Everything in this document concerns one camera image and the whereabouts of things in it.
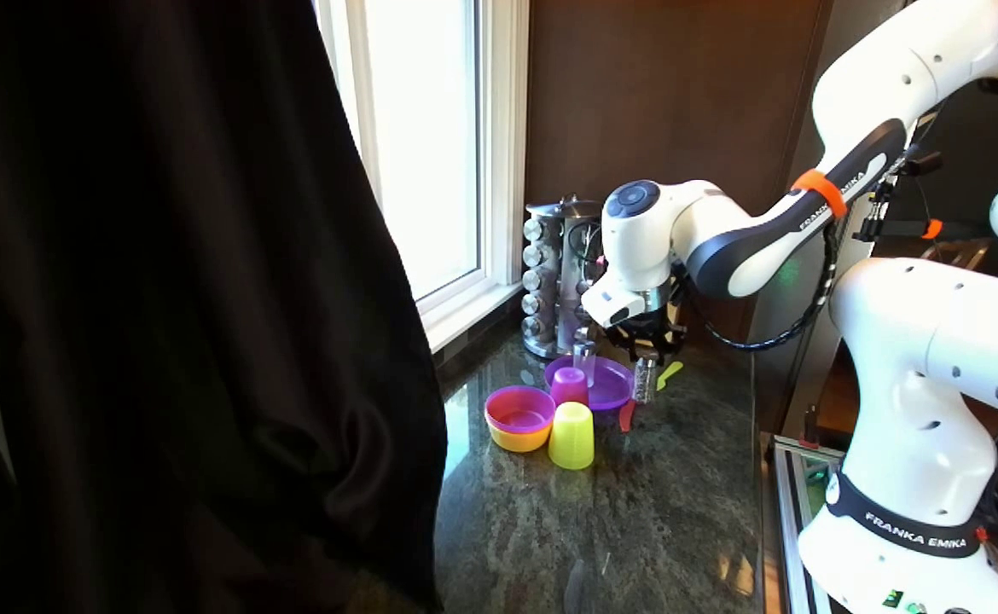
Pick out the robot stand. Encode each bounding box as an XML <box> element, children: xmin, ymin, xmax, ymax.
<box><xmin>770</xmin><ymin>433</ymin><xmax>851</xmax><ymax>614</ymax></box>

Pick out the purple plastic plate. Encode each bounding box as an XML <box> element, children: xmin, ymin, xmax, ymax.
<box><xmin>543</xmin><ymin>355</ymin><xmax>637</xmax><ymax>416</ymax></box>

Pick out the yellow plastic cup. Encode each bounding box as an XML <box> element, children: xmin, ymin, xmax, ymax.
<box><xmin>548</xmin><ymin>402</ymin><xmax>596</xmax><ymax>472</ymax></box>

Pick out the silver spice bottle holder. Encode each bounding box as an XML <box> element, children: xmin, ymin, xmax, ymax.
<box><xmin>519</xmin><ymin>195</ymin><xmax>609</xmax><ymax>360</ymax></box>

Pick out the spice bottle with dark contents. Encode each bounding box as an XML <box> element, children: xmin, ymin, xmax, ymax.
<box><xmin>633</xmin><ymin>353</ymin><xmax>659</xmax><ymax>404</ymax></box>

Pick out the clear glass spice bottle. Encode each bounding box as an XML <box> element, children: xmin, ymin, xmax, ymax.
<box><xmin>573</xmin><ymin>329</ymin><xmax>597</xmax><ymax>387</ymax></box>

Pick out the magenta plastic cup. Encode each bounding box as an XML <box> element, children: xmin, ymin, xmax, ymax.
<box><xmin>549</xmin><ymin>367</ymin><xmax>590</xmax><ymax>408</ymax></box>

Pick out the window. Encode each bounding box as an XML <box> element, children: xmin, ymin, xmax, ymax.
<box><xmin>315</xmin><ymin>0</ymin><xmax>531</xmax><ymax>352</ymax></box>

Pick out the column of spice bottles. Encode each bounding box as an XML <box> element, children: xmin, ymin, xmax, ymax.
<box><xmin>522</xmin><ymin>217</ymin><xmax>546</xmax><ymax>340</ymax></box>

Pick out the black curtain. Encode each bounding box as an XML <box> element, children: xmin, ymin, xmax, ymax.
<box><xmin>0</xmin><ymin>0</ymin><xmax>450</xmax><ymax>614</ymax></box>

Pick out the pink plastic bowl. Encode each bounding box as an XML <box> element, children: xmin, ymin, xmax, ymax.
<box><xmin>484</xmin><ymin>385</ymin><xmax>558</xmax><ymax>436</ymax></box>

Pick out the yellow plastic bowl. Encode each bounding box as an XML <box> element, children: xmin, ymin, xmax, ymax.
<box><xmin>488</xmin><ymin>421</ymin><xmax>553</xmax><ymax>454</ymax></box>

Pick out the dark wood cabinet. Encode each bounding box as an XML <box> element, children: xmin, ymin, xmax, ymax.
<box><xmin>524</xmin><ymin>0</ymin><xmax>834</xmax><ymax>342</ymax></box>

